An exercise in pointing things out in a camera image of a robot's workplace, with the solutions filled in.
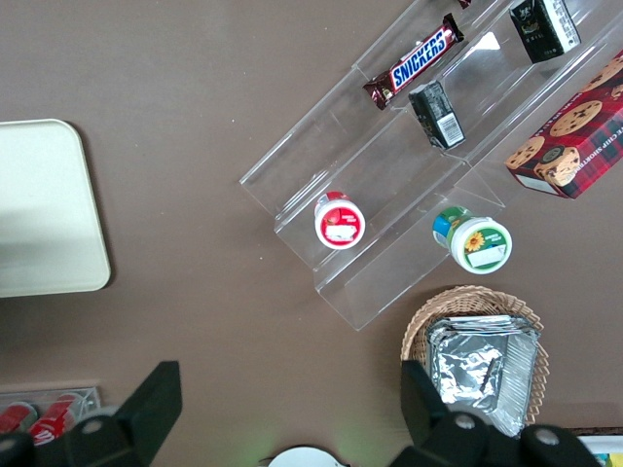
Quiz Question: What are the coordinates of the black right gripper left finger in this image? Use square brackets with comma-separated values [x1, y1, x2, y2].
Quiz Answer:
[62, 359, 184, 467]

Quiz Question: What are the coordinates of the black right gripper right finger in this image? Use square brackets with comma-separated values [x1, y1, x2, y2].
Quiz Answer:
[391, 359, 525, 467]

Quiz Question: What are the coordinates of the aluminium foil tray stack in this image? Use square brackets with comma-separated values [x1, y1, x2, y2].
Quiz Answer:
[426, 314, 544, 438]

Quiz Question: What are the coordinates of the light wicker basket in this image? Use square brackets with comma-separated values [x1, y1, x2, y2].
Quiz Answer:
[401, 285, 550, 430]

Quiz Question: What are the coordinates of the white rectangular snack tray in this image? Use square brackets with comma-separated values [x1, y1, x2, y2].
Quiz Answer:
[578, 435, 623, 467]

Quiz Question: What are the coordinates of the cream plastic tray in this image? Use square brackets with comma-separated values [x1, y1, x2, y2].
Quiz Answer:
[0, 119, 112, 299]

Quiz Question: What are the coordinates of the clear acrylic bottle rack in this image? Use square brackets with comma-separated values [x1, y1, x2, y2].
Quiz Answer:
[0, 385, 104, 439]

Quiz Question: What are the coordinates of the red cola bottle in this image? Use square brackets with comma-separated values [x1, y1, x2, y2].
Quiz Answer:
[0, 402, 39, 434]
[27, 394, 82, 447]

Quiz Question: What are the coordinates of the green lid cup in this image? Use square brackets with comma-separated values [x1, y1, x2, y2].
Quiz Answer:
[431, 205, 513, 274]

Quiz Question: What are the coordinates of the red lid cup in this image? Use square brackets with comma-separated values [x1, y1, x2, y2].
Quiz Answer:
[313, 191, 367, 251]

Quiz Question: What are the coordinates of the clear acrylic stepped display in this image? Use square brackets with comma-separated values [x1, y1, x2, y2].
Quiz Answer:
[238, 0, 623, 333]

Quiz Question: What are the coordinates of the red tartan cookie box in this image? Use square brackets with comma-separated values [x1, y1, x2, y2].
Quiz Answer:
[504, 48, 623, 199]

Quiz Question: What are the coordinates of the small black carton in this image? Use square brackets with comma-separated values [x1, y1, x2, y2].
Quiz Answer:
[408, 80, 467, 151]
[508, 0, 582, 64]

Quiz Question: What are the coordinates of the snickers chocolate bar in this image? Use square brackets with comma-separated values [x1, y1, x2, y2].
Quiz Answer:
[362, 13, 466, 112]

